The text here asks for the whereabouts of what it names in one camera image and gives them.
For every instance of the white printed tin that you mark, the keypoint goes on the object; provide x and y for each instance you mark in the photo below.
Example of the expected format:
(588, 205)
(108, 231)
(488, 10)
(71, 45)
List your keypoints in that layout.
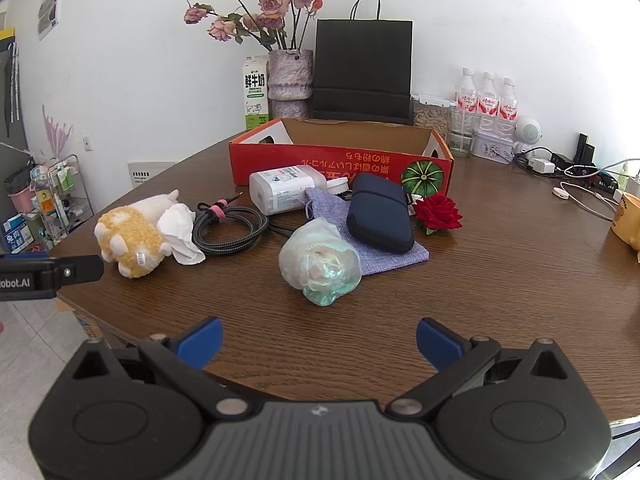
(492, 147)

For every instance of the white charger plug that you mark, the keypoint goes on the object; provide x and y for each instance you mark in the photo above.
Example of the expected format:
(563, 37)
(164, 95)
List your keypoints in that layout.
(542, 166)

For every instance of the white plastic wipes box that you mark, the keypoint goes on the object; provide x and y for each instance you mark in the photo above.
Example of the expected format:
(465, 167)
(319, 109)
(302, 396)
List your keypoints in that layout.
(280, 190)

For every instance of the yellow plush toy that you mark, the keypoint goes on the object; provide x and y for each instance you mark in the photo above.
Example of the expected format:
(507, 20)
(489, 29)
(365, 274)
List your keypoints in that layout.
(130, 235)

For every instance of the blue white packet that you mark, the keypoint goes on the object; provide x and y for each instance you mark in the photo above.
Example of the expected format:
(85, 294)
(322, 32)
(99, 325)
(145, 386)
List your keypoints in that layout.
(16, 235)

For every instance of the plastic-wrapped pale green bundle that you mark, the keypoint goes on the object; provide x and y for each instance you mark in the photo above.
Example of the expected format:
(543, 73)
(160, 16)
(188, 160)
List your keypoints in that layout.
(320, 265)

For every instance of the wall paper sheet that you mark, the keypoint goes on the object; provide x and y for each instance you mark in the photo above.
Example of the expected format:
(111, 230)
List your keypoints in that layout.
(50, 10)

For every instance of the pink feather wall decal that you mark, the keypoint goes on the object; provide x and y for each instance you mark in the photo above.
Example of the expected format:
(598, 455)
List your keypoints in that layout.
(56, 132)

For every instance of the red cardboard box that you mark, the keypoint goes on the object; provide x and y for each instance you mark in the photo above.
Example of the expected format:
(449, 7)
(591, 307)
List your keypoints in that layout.
(350, 157)

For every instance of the pink bin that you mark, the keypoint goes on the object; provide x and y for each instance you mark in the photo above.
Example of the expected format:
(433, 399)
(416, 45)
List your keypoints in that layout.
(21, 199)

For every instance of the yellow mug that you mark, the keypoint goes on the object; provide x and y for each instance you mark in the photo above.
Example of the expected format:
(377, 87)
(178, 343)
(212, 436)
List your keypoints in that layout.
(627, 220)

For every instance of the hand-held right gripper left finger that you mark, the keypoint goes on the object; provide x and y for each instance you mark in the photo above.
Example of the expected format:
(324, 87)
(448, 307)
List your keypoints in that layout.
(202, 340)

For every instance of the clear drinking glass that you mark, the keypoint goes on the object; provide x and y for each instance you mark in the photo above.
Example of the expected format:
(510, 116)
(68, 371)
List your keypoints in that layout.
(461, 140)

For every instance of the purple fabric pouch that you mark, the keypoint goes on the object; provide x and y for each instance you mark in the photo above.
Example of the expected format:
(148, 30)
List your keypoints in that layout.
(392, 260)

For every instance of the white wall panel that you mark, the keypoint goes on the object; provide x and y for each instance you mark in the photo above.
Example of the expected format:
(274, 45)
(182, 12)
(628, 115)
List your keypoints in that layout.
(150, 174)

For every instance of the red label water bottle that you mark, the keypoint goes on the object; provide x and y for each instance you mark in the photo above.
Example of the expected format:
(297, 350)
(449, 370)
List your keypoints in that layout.
(466, 95)
(508, 105)
(488, 100)

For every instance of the black power adapter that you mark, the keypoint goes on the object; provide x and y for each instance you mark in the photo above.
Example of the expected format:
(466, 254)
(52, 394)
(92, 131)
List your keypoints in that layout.
(562, 161)

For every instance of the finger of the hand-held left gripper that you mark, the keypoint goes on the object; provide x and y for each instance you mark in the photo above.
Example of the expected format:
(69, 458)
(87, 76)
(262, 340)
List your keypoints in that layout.
(75, 270)

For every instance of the white round device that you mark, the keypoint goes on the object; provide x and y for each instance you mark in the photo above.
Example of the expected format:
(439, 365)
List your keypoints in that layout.
(527, 130)

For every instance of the clear container of seeds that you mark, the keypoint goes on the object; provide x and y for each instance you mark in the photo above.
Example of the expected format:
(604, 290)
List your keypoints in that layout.
(432, 117)

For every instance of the white cloth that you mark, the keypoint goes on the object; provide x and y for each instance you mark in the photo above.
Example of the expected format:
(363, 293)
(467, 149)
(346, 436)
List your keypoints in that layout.
(182, 235)

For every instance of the purple textured vase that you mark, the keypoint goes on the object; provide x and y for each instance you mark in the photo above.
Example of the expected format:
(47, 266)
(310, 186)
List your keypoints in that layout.
(290, 80)

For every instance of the black paper bag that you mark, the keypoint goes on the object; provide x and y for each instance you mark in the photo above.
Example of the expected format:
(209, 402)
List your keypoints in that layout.
(362, 60)

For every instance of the black upright device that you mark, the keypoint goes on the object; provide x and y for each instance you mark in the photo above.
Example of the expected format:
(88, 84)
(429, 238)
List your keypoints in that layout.
(584, 147)

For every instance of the dark board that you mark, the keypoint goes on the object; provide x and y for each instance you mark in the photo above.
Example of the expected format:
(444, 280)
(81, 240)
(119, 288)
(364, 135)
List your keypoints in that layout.
(7, 100)

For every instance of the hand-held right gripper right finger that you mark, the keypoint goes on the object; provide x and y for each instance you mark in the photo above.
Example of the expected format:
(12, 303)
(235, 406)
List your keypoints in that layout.
(435, 342)

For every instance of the red rose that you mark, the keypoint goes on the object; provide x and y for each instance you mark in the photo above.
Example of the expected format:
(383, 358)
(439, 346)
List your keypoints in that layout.
(437, 212)

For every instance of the white wall switch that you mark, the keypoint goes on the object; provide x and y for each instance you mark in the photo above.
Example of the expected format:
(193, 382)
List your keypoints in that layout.
(88, 143)

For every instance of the small green bottle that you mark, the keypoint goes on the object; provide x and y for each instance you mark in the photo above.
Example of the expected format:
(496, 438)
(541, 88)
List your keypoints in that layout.
(625, 174)

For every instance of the white green milk carton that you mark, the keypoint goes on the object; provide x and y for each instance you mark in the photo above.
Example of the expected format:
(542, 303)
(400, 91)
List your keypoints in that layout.
(256, 90)

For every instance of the bunch of dried pink roses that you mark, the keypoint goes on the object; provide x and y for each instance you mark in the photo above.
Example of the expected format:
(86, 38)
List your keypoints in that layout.
(272, 5)

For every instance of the navy zip case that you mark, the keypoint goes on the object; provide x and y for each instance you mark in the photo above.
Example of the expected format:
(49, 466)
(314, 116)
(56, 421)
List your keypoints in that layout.
(377, 215)

